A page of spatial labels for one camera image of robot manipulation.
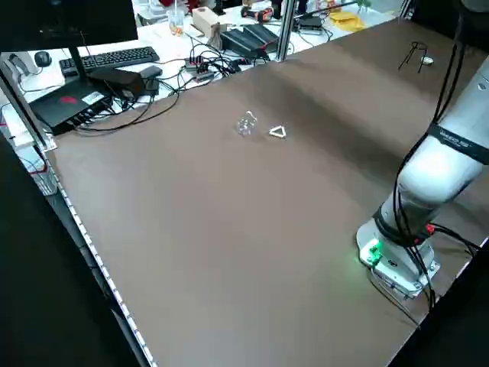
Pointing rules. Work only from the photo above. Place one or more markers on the white clay triangle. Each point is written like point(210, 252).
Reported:
point(277, 135)

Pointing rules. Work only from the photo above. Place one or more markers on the black rectangular box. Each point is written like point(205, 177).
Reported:
point(118, 80)

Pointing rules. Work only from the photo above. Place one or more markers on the black monitor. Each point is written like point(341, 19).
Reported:
point(57, 19)

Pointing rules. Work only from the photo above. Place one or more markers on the orange and black tool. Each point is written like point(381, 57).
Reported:
point(258, 14)

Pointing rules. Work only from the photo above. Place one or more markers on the tan cardboard box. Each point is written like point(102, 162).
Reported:
point(204, 19)

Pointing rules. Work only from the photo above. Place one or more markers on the black mouse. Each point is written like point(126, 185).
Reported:
point(42, 58)

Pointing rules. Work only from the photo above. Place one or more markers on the grey hub with plugs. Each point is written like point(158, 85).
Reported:
point(198, 69)

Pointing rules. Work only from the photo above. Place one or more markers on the glass alcohol lamp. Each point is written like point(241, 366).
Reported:
point(244, 124)

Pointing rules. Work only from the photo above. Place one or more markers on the clear plastic cup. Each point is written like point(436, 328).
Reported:
point(175, 23)

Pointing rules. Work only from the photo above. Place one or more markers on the black finned metal box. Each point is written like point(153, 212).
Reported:
point(238, 42)
point(261, 34)

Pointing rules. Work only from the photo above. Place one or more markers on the black keyboard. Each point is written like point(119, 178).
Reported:
point(114, 57)

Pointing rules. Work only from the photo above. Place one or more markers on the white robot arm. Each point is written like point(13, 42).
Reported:
point(431, 172)

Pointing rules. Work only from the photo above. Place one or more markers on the flat black device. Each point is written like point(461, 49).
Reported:
point(310, 23)

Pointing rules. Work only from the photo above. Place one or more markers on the white crucible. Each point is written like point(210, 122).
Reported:
point(426, 60)

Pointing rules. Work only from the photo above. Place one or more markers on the small black adapter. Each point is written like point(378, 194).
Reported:
point(152, 70)

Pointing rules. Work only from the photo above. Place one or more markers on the aluminium frame post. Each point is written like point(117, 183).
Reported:
point(23, 107)
point(284, 30)

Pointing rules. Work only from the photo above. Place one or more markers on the black computer with red logo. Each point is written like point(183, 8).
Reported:
point(65, 105)

